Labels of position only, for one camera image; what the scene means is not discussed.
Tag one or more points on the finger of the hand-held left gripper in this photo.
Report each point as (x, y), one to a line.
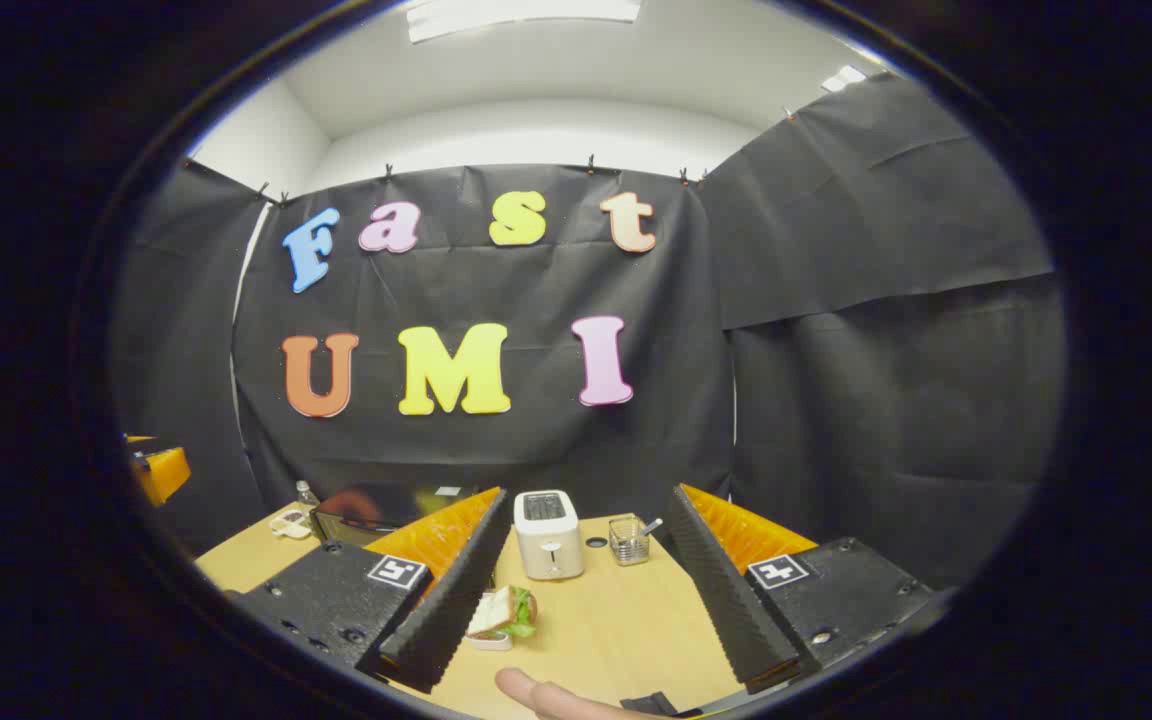
(164, 475)

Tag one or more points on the row of small cloth clips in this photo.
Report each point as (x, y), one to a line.
(591, 165)

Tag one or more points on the white toaster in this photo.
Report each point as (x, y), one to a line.
(548, 545)

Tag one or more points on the lettuce sandwich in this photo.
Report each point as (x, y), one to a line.
(496, 610)

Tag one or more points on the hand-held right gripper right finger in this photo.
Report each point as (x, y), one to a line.
(726, 600)

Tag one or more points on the white divided snack dish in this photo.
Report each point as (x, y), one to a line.
(291, 525)

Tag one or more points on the small ceiling light panel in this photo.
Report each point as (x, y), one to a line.
(844, 78)

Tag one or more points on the metal spoon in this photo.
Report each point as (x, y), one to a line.
(650, 524)

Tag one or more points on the clear plastic water bottle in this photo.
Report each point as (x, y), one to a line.
(307, 495)

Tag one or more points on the black backdrop cloth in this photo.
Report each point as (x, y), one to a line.
(886, 400)

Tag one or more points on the black electric oven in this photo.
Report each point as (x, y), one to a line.
(376, 505)

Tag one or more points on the small white plate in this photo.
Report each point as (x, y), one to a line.
(486, 643)

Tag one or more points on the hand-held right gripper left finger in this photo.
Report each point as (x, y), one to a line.
(451, 590)

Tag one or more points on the long ceiling light panel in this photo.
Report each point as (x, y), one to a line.
(516, 15)

